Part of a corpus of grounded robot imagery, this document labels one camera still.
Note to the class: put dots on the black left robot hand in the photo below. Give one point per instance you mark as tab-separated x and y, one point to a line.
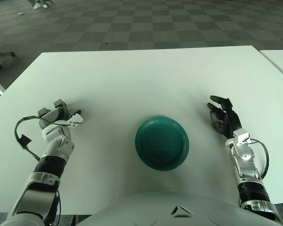
56	115

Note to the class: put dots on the white neighbouring table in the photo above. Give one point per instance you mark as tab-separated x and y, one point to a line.
280	61

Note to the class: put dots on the green round plate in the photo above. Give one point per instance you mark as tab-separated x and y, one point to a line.
161	143

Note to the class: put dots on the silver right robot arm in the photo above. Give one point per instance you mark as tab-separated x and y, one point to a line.
244	155

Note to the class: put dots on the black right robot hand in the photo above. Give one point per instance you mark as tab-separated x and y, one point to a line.
228	122

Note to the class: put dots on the white robot torso shell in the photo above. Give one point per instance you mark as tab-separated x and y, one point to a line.
155	209

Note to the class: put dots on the person legs with white sneakers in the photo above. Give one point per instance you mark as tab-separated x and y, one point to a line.
37	5

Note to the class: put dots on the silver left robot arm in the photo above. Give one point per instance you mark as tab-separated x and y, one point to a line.
54	150

